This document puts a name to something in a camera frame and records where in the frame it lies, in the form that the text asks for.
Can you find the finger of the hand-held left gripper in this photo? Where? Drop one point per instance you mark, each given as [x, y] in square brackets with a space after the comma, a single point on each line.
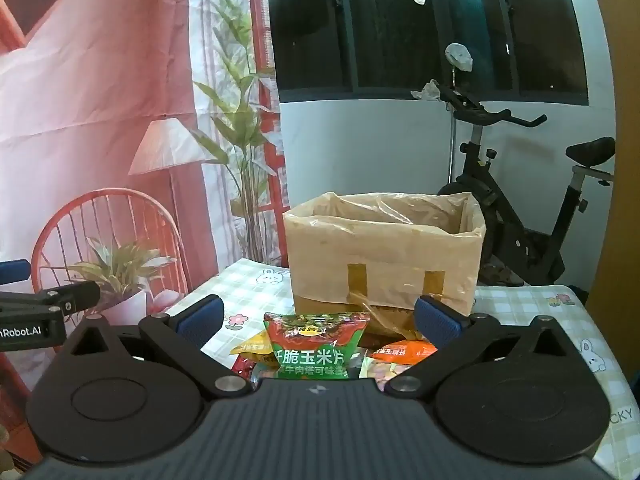
[15, 271]
[75, 296]

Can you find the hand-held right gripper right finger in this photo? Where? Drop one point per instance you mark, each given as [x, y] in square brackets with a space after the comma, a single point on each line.
[437, 322]

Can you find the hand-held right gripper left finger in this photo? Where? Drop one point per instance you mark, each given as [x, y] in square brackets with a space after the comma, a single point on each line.
[202, 319]

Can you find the plastic-lined cardboard box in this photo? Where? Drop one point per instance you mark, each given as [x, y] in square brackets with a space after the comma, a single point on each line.
[380, 250]

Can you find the red green snack packet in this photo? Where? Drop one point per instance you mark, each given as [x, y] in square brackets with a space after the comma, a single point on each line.
[315, 345]

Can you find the orange snack packet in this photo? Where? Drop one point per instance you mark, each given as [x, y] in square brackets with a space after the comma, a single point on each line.
[400, 352]

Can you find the yellow red snack packet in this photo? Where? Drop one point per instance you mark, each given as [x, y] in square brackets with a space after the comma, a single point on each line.
[250, 346]

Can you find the clear wrapped snack packet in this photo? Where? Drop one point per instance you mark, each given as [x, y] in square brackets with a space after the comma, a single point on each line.
[385, 374]

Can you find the brown sandals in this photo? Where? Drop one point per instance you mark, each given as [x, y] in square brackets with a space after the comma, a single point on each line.
[500, 275]

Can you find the checked tablecloth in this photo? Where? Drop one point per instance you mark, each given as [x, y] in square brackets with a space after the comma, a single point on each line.
[530, 305]

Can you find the black exercise bike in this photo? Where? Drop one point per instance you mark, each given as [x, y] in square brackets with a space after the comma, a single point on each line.
[500, 220]

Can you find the black floor object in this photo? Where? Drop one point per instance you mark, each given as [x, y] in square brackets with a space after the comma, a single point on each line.
[579, 295]

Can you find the thin metal pole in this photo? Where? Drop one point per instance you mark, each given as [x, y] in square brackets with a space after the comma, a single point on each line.
[453, 150]

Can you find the printed backdrop cloth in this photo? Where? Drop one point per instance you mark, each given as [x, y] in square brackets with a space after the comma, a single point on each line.
[100, 85]

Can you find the crumpled white cloth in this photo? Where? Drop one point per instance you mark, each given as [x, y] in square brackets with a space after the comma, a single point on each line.
[425, 91]

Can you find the white plastic bag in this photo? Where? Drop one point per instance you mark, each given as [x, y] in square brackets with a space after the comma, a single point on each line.
[457, 55]

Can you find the dark window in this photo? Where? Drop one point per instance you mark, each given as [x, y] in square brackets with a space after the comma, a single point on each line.
[400, 35]

